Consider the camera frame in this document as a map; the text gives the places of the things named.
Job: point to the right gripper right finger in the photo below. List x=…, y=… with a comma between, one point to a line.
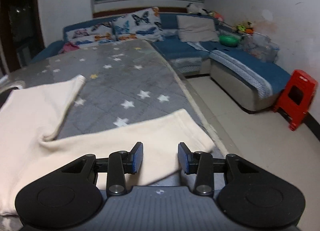
x=199, y=163

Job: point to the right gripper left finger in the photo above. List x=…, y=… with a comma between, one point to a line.
x=121, y=163

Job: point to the cream sweatshirt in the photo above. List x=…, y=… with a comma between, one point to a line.
x=31, y=119

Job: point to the grey star tablecloth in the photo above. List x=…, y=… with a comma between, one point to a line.
x=126, y=82

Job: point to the blue corner sofa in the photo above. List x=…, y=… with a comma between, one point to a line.
x=252, y=84

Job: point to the red plastic stool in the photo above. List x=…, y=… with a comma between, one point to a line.
x=296, y=98

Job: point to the green bowl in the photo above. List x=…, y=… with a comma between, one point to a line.
x=229, y=41

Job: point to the pink cloth on sofa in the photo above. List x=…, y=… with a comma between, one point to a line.
x=68, y=47

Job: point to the left butterfly pillow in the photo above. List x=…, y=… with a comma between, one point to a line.
x=101, y=33

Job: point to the butterfly pillow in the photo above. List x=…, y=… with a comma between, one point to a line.
x=144, y=24
x=101, y=33

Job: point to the clear plastic storage box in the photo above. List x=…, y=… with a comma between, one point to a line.
x=261, y=47

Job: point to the black round induction cooktop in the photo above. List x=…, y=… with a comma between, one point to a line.
x=8, y=88

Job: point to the grey plain cushion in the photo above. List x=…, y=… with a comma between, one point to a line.
x=196, y=29

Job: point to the right butterfly pillow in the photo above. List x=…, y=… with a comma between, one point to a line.
x=144, y=24

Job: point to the yellow orange plush toys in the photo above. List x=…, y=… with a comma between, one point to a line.
x=245, y=28

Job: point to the black white plush toy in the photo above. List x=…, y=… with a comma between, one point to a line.
x=194, y=9

